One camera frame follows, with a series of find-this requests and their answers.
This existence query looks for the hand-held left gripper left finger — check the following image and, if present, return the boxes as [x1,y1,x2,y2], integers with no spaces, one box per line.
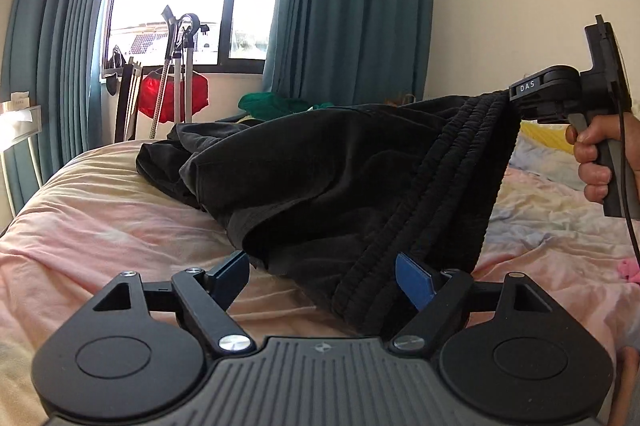
[92,251,256,354]

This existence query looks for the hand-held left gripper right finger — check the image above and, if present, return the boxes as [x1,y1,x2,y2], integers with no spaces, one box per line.
[390,252,553,354]

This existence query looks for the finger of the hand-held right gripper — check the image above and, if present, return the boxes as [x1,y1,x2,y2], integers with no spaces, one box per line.
[508,76,548,123]

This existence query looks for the black pants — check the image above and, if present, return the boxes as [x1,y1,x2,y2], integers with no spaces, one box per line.
[136,92,521,338]

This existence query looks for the person's right hand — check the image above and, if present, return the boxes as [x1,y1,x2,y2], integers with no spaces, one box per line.
[565,112,640,207]

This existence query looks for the yellow pillow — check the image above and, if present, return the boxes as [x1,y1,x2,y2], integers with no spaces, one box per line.
[519,122,573,158]

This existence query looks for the pastel bed sheet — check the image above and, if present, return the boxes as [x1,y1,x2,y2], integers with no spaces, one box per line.
[0,96,640,426]

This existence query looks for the green cloth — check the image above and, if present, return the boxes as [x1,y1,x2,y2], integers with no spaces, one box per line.
[238,92,333,121]

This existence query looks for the red bag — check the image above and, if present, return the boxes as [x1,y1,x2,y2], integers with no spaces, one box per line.
[137,73,209,119]

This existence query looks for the teal curtain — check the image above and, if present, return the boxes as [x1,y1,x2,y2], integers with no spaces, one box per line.
[0,0,141,217]
[261,0,436,107]

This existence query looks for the pink small item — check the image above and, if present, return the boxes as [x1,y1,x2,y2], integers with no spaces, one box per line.
[617,258,640,285]

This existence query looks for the black rack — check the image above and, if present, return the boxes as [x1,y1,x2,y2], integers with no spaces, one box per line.
[101,46,147,144]

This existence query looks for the metal crutches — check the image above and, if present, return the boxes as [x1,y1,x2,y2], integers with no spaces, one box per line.
[150,6,210,139]

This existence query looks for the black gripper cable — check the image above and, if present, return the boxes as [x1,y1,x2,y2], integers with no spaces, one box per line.
[612,23,640,263]

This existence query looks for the white wall box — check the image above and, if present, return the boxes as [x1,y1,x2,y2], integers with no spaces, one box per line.
[0,90,43,144]

